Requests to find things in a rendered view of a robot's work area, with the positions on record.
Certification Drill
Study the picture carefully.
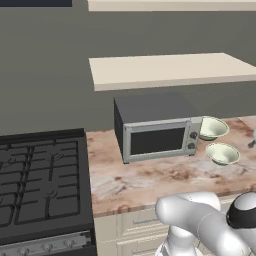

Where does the pale green bowl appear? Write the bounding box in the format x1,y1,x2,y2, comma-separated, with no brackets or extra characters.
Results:
204,142,241,167
199,115,230,142

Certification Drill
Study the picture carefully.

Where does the dark glass oven door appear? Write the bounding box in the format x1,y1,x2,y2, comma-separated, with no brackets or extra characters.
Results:
123,121,191,161

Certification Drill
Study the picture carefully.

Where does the grey toaster oven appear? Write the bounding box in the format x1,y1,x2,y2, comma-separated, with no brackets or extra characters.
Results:
113,92,205,165

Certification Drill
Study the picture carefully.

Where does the cream drawer front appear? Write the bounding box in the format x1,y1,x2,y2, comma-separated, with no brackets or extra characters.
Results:
119,206,170,237
116,235,172,256

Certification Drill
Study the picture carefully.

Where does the black gas hob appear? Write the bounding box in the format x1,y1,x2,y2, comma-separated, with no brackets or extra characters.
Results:
0,127,98,256

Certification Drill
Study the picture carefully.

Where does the dark range hood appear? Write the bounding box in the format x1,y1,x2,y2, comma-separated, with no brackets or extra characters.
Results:
0,0,73,8

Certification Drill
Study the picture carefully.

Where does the cream wall shelf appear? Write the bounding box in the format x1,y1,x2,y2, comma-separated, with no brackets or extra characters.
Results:
86,0,256,13
88,52,256,93

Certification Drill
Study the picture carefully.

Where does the cream drawer handle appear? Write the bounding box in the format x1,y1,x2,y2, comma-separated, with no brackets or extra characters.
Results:
130,247,160,256
132,217,158,225

